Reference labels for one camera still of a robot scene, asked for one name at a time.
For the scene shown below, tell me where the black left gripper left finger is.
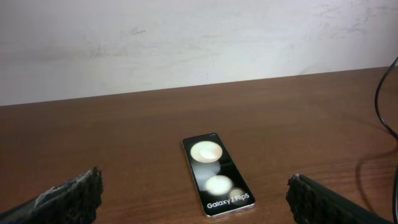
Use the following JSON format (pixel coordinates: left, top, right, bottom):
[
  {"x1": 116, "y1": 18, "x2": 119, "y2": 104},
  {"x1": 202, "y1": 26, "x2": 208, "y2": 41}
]
[{"x1": 1, "y1": 167, "x2": 103, "y2": 224}]

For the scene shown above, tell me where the black USB charging cable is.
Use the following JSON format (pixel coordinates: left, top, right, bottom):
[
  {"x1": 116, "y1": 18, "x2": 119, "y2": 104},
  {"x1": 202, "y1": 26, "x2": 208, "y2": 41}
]
[{"x1": 374, "y1": 56, "x2": 398, "y2": 224}]

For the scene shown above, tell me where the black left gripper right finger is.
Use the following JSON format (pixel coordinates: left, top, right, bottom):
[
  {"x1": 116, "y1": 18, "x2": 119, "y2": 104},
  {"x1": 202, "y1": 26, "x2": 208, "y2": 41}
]
[{"x1": 285, "y1": 174, "x2": 392, "y2": 224}]

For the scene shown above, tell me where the black Galaxy flip phone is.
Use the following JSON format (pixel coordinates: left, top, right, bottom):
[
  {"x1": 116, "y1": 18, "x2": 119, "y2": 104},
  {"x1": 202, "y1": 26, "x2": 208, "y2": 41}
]
[{"x1": 182, "y1": 133, "x2": 256, "y2": 218}]

